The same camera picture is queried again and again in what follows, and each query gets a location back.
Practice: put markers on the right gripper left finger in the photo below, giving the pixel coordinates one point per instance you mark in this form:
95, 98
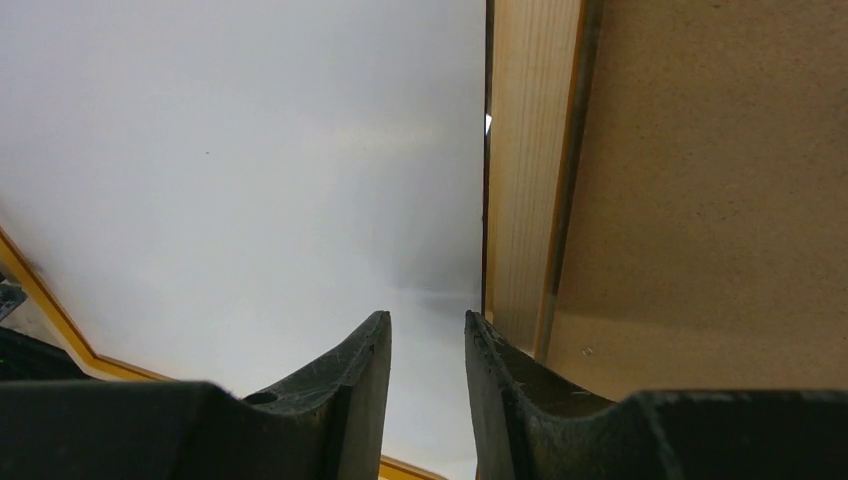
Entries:
324, 421

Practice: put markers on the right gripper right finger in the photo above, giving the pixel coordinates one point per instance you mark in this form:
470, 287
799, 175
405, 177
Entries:
531, 423

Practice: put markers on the orange wooden picture frame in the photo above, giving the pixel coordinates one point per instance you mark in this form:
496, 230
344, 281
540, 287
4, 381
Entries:
523, 166

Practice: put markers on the brown backing board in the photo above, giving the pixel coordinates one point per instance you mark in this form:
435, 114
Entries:
707, 246

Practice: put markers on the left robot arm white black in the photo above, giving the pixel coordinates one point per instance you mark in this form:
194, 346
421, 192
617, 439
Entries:
28, 350

